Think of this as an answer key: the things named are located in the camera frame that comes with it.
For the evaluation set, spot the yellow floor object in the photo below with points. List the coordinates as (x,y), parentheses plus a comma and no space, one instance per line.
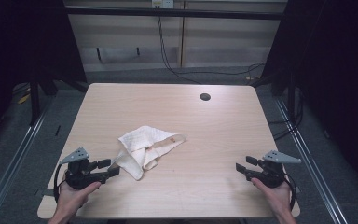
(24,99)

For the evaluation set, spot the white towel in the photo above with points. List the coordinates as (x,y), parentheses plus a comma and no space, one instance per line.
(140,146)

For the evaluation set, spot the black wall hook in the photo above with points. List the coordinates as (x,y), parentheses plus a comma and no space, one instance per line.
(99,54)
(138,51)

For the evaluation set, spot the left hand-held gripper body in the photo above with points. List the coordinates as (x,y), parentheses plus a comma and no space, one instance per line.
(80,179)

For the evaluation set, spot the person's right hand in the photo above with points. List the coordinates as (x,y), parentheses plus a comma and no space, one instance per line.
(279,199)

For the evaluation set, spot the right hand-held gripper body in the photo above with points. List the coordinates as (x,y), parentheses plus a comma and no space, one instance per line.
(272,175)

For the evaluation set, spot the metal floor rail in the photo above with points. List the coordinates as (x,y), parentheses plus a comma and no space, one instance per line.
(310,161)
(12,161)

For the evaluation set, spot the black stand leg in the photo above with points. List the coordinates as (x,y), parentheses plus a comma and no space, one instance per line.
(34,102)

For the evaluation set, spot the black horizontal bar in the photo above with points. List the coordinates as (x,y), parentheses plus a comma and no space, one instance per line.
(174,13)

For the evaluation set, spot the grey tape strip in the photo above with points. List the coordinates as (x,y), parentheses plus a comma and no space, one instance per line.
(297,189)
(48,192)

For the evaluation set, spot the black curtain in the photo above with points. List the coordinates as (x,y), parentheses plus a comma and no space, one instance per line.
(21,46)
(338,77)

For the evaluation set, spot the white wall socket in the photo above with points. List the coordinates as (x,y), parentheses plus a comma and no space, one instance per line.
(163,3)

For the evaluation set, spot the person's left hand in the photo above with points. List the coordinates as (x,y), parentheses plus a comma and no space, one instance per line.
(70,200)

